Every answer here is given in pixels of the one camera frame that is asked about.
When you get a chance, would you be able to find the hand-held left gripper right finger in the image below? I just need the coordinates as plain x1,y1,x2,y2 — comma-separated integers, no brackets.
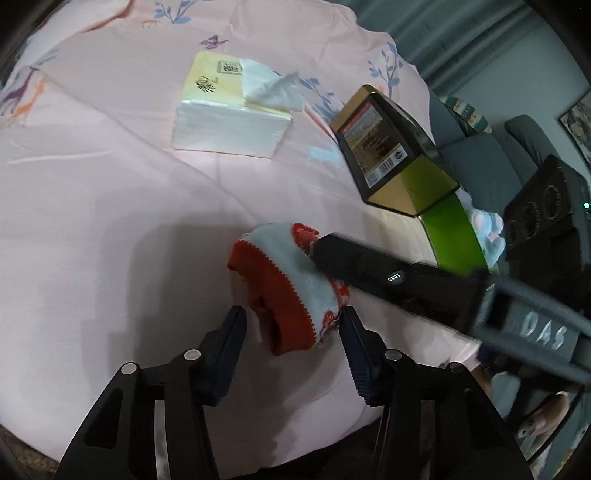
339,305,532,480

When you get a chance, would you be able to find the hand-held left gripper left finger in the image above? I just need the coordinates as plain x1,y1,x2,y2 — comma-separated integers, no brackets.
54,305,249,480

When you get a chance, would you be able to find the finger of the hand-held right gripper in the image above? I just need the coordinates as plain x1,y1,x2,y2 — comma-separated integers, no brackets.
311,233,490,334

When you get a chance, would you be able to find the red and white sock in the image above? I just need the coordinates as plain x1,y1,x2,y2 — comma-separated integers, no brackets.
226,222,352,356

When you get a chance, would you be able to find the green cardboard box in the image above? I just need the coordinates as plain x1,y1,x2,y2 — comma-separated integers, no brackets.
422,191,490,278

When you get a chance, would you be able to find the light blue plush toy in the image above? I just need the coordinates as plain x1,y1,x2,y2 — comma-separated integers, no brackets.
462,191,509,271

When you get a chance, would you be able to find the black and gold tin box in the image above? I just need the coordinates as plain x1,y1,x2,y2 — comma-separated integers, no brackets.
330,84,460,219

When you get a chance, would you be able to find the grey sofa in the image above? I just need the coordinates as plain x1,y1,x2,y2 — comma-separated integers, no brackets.
429,90,591,259

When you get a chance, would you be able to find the striped pillow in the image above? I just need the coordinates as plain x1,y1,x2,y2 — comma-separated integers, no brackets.
441,95,490,134

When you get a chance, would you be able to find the pink printed bed sheet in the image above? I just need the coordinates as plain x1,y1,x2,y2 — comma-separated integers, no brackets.
0,0,485,467

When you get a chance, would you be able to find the yellow tissue pack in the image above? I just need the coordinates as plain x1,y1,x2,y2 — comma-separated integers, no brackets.
172,51,304,160

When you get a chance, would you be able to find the framed landscape painting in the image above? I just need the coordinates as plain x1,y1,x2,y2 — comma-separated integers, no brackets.
558,90,591,162

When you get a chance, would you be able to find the brown woven mat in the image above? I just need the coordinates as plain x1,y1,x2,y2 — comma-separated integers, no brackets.
0,420,61,480

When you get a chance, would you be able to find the grey curtain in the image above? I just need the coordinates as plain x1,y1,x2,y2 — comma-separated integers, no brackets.
342,0,555,88

